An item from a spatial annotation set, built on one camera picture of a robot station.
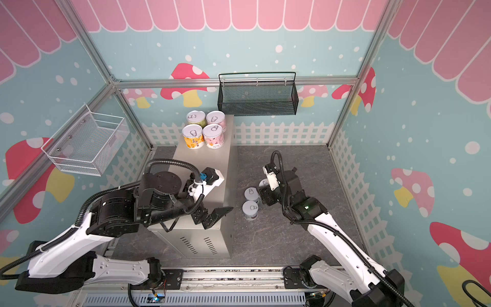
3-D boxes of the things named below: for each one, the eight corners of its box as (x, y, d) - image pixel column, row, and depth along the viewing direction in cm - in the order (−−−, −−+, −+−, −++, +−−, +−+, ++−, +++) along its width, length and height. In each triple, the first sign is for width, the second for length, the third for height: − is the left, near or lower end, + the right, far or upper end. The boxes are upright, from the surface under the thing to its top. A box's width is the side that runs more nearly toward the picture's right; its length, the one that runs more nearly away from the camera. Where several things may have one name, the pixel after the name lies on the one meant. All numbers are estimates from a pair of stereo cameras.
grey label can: (247, 223, 91) (247, 217, 86) (241, 210, 95) (240, 204, 90) (260, 216, 93) (261, 210, 88) (253, 204, 97) (253, 198, 92)
